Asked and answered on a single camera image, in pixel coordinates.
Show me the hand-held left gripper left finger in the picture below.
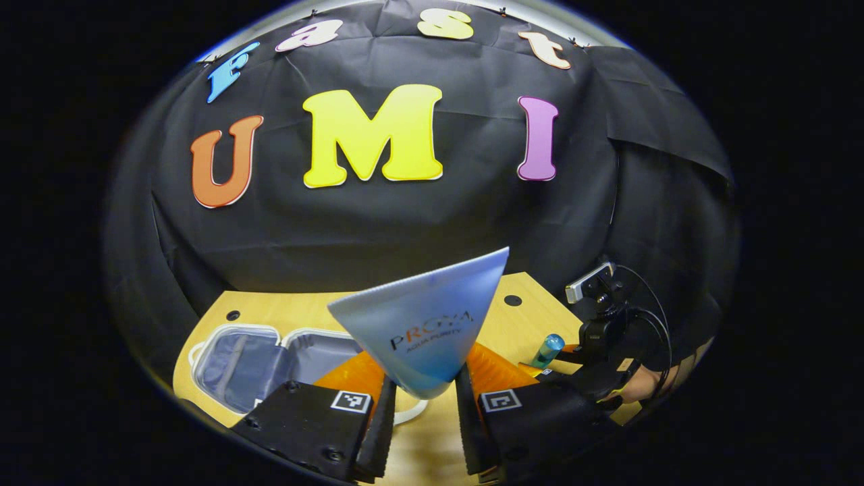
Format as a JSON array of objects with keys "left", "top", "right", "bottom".
[{"left": 229, "top": 350, "right": 399, "bottom": 484}]

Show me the white blue skincare tube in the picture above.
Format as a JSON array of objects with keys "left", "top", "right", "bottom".
[{"left": 327, "top": 246, "right": 510, "bottom": 400}]

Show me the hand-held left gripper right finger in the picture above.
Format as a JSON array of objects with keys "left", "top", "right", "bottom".
[{"left": 454, "top": 341, "right": 625, "bottom": 477}]

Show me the white suitcase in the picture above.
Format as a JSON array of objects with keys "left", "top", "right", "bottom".
[{"left": 188, "top": 324, "right": 429, "bottom": 426}]

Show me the blue skincare bottle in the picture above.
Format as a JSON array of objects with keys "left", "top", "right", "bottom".
[{"left": 529, "top": 333, "right": 566, "bottom": 369}]

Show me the black backdrop cloth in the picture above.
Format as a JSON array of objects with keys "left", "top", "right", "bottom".
[{"left": 101, "top": 0, "right": 742, "bottom": 392}]

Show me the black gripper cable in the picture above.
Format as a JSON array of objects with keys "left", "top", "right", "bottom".
[{"left": 614, "top": 265, "right": 674, "bottom": 396}]

